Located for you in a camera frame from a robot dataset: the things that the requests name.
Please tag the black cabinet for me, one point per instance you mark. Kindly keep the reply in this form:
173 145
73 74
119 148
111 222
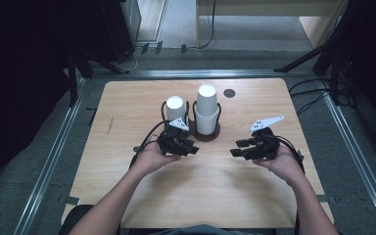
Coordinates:
117 26

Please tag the stack of white paper cups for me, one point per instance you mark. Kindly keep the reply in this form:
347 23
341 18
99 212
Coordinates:
206 111
175 109

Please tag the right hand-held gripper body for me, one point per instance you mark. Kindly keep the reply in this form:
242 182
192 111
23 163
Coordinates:
266 145

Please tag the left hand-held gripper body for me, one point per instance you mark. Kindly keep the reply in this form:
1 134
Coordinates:
173 143

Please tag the light wooden furniture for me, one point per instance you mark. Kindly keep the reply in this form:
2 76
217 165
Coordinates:
313 29

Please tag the black chair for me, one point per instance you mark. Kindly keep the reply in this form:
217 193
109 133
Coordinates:
75 218

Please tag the person's left hand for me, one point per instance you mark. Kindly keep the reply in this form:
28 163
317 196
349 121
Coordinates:
150 158

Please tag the person's grey clothing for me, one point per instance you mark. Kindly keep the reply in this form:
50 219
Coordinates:
202 230

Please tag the metal floor rail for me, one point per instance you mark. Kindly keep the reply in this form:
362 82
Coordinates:
192 73
45 169
359 163

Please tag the black tripod stand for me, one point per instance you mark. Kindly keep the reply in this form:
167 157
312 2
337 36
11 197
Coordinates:
73 78
326 49

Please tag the person's right hand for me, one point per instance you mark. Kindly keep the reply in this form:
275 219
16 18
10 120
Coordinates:
282 164

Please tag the dark round table grommet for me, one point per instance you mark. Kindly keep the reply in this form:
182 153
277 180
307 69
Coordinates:
229 93

